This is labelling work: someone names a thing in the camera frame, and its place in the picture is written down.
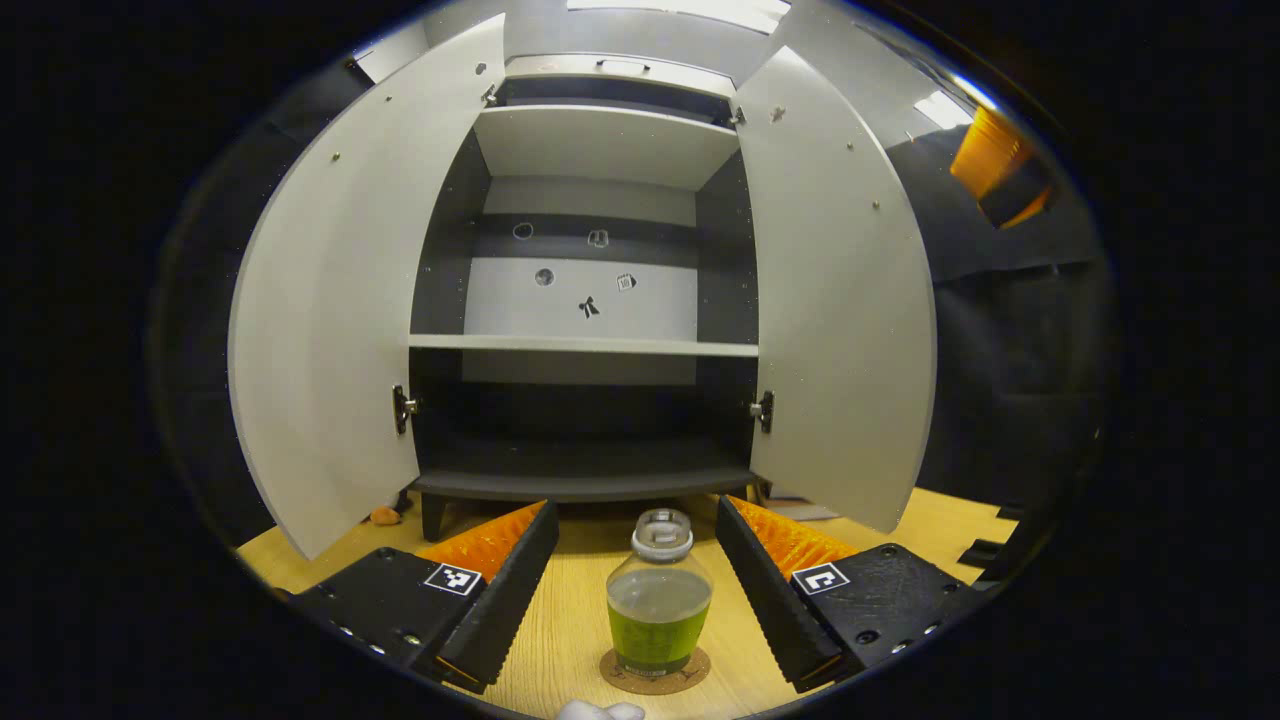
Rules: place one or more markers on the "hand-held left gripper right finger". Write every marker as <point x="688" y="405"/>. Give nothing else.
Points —
<point x="765" y="600"/>

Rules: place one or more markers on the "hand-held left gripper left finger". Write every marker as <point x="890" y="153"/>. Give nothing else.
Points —
<point x="505" y="610"/>

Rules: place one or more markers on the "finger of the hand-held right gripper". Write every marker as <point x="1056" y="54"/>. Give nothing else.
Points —
<point x="990" y="155"/>

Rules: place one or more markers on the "green label bottle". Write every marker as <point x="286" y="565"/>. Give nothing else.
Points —
<point x="658" y="630"/>

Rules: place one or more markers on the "round cork coaster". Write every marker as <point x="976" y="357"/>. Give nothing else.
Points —
<point x="655" y="686"/>

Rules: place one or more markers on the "light grey cabinet door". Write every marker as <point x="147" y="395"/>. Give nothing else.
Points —
<point x="340" y="300"/>
<point x="840" y="300"/>

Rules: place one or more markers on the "grey cabinet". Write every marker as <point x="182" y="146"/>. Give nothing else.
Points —
<point x="590" y="145"/>

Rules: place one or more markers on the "small orange object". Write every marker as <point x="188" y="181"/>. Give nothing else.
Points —
<point x="385" y="515"/>

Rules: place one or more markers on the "black backdrop cloth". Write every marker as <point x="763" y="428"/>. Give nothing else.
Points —
<point x="1000" y="350"/>

